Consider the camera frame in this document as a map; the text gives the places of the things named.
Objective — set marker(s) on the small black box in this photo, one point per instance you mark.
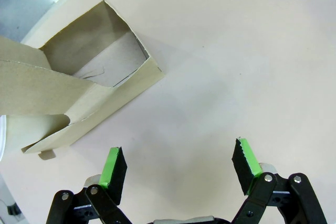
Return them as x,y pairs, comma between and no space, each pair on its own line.
13,209

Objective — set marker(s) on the brown cardboard cup carrier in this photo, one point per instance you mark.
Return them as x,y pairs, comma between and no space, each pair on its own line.
39,87

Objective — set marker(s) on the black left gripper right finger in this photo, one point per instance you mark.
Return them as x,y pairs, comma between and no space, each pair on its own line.
244,166

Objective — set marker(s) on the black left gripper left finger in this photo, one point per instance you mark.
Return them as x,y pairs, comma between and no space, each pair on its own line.
115,179

